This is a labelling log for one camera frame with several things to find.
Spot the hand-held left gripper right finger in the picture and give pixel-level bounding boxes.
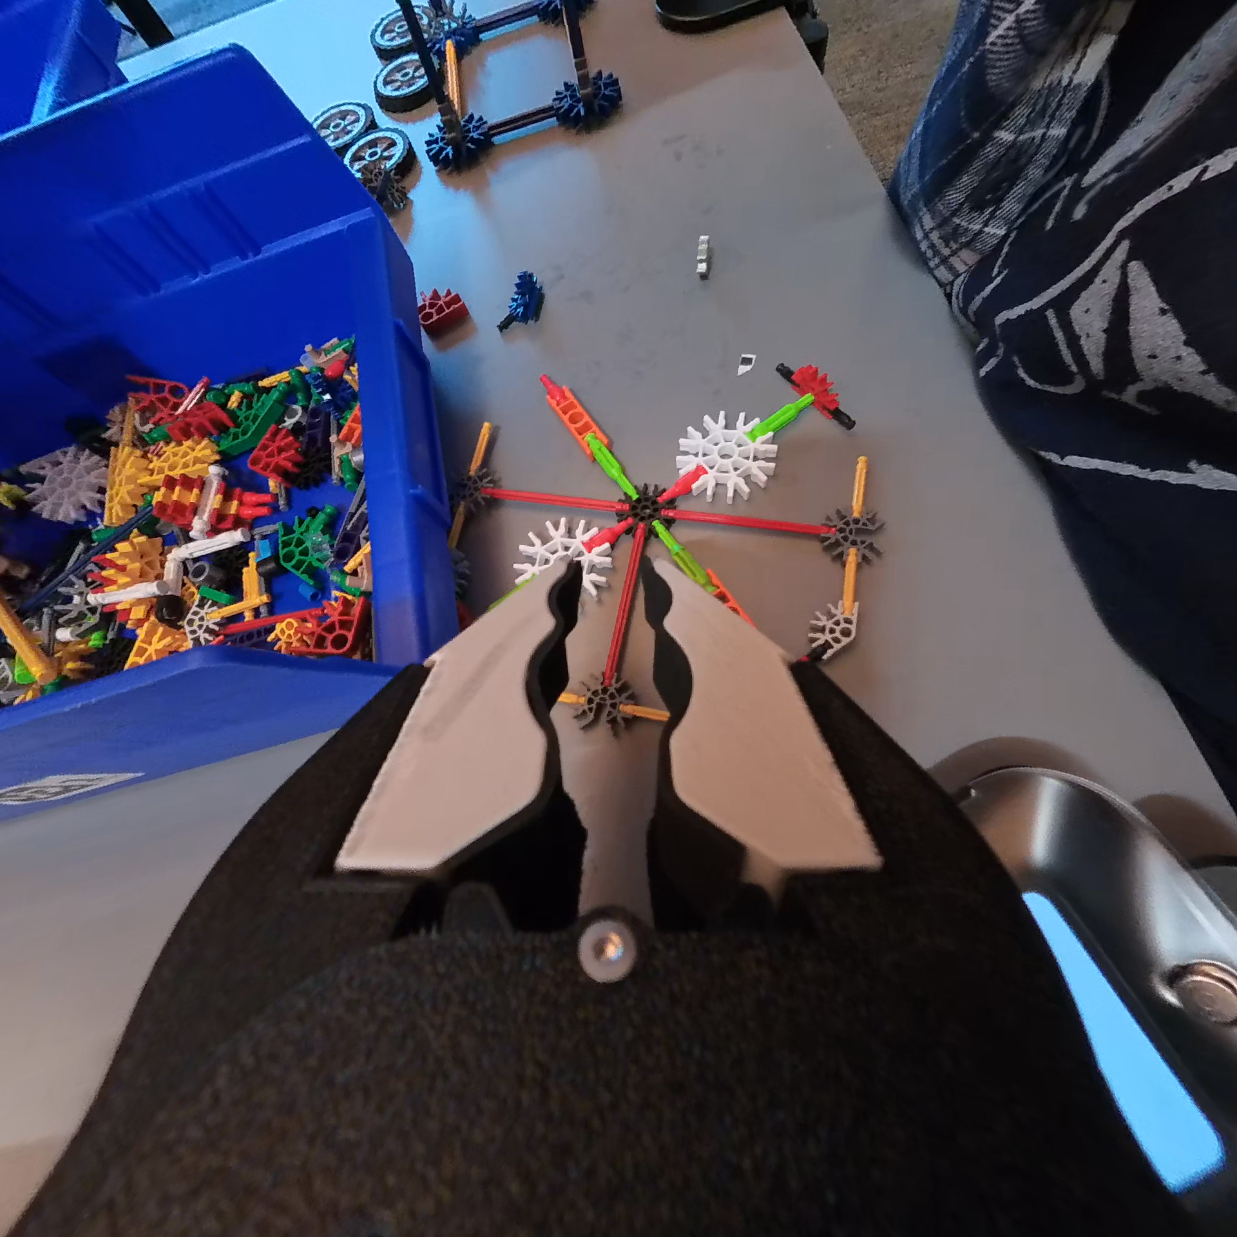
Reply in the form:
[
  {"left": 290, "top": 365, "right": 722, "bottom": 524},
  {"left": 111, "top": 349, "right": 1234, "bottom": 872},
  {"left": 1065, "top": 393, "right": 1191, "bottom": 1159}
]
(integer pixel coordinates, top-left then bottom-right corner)
[{"left": 640, "top": 558, "right": 884, "bottom": 896}]

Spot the red wedge connector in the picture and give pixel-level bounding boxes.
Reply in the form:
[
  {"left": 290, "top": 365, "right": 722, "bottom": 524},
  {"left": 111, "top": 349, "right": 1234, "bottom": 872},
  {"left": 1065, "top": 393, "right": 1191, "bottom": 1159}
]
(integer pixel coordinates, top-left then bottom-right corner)
[{"left": 416, "top": 287, "right": 476, "bottom": 339}]

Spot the spoked construction toy wheel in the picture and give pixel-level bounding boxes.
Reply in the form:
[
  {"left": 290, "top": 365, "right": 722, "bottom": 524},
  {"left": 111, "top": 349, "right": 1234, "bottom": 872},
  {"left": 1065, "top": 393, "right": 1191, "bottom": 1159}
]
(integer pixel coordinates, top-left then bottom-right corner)
[{"left": 447, "top": 374, "right": 886, "bottom": 739}]

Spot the blue connector with black rod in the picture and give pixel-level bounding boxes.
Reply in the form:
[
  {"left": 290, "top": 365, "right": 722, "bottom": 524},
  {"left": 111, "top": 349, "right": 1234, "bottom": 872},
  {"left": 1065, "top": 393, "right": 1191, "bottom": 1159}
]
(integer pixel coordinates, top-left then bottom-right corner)
[{"left": 496, "top": 270, "right": 547, "bottom": 335}]

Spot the person in dark printed shirt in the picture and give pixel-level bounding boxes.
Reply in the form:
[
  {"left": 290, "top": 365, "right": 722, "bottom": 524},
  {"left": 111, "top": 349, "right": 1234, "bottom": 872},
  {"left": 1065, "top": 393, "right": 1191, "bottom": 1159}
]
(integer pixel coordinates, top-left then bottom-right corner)
[{"left": 951, "top": 0, "right": 1237, "bottom": 804}]

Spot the blue construction toy car frame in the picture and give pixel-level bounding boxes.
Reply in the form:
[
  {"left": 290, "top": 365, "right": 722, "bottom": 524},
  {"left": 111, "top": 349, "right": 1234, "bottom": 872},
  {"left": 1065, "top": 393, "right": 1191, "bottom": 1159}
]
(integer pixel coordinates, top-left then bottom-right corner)
[{"left": 372, "top": 0, "right": 625, "bottom": 178}]

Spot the pile of colourful toy pieces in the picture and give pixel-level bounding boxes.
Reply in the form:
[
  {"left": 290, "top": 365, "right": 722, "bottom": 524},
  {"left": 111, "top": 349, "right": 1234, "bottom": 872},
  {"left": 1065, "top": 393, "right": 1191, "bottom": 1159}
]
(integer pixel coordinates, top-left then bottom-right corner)
[{"left": 0, "top": 334, "right": 376, "bottom": 711}]

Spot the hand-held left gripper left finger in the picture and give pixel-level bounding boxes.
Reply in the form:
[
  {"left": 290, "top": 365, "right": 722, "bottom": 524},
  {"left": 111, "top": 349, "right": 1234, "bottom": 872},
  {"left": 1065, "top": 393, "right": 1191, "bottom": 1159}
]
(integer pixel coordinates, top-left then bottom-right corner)
[{"left": 334, "top": 561, "right": 585, "bottom": 881}]

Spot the toy wheel pair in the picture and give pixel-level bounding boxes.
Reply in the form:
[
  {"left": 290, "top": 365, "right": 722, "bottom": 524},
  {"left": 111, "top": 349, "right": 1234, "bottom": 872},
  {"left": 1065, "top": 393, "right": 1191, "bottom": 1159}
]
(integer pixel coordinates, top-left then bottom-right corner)
[{"left": 312, "top": 100, "right": 424, "bottom": 212}]

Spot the short black rod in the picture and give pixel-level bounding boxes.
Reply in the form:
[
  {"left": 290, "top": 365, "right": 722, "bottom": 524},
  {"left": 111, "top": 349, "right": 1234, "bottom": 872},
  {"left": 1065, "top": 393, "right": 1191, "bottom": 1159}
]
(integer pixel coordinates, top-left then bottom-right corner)
[{"left": 776, "top": 361, "right": 858, "bottom": 432}]

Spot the blue plastic storage bin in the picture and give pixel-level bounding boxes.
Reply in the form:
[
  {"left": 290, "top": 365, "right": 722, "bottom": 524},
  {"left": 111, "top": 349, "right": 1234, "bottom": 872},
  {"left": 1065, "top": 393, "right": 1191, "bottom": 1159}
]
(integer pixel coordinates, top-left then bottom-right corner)
[
  {"left": 0, "top": 0, "right": 129, "bottom": 137},
  {"left": 0, "top": 44, "right": 462, "bottom": 825}
]

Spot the black oval stand base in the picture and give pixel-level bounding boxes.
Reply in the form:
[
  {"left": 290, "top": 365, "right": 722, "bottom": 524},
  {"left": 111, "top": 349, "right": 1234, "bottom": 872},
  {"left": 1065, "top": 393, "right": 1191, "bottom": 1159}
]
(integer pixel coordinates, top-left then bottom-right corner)
[{"left": 653, "top": 0, "right": 834, "bottom": 74}]

